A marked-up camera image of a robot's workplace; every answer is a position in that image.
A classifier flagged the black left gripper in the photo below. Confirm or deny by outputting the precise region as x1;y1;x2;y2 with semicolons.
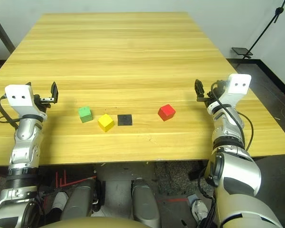
26;81;59;114

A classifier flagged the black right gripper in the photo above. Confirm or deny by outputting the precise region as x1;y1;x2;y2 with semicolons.
194;79;228;107

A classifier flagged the red wooden block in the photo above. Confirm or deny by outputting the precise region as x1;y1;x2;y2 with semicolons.
157;104;176;122

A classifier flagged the green wooden block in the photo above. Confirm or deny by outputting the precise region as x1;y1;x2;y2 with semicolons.
77;106;93;124

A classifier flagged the yellow wooden block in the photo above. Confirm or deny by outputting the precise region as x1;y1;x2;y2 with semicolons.
97;114;115;133

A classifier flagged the black tripod stand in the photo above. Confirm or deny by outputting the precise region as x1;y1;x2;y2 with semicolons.
231;0;285;67

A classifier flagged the wooden side table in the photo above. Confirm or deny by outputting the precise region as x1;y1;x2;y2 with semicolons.
0;14;16;54

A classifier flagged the black square marker pad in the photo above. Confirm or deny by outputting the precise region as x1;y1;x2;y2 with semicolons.
117;114;133;126

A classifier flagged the speckled floor mat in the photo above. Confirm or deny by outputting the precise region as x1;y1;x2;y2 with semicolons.
155;161;205;196

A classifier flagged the grey foot pedal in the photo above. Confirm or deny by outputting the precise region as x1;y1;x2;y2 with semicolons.
187;193;200;203

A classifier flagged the white sneaker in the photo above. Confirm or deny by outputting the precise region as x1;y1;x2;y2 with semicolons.
52;191;69;214
191;199;209;224

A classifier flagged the grey left robot leg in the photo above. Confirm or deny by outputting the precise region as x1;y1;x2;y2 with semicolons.
60;178;97;221

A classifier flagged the grey robot leg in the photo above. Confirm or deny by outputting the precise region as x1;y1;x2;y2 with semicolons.
60;178;97;221
132;178;161;228

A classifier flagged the grey right robot leg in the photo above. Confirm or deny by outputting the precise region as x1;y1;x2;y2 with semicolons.
132;178;161;228

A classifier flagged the tan robot torso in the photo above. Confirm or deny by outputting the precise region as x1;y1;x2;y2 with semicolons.
38;215;143;228

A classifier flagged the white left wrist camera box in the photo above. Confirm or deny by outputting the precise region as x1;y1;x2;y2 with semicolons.
4;84;48;119

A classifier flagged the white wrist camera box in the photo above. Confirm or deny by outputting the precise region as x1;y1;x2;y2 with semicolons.
222;73;252;107
4;84;48;119

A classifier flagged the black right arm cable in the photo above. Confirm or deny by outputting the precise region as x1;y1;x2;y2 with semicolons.
210;80;254;152

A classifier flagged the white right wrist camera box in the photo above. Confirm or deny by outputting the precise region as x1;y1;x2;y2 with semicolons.
222;73;252;107

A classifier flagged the black floor cable bundle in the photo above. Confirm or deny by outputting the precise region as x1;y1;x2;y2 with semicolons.
197;166;217;228

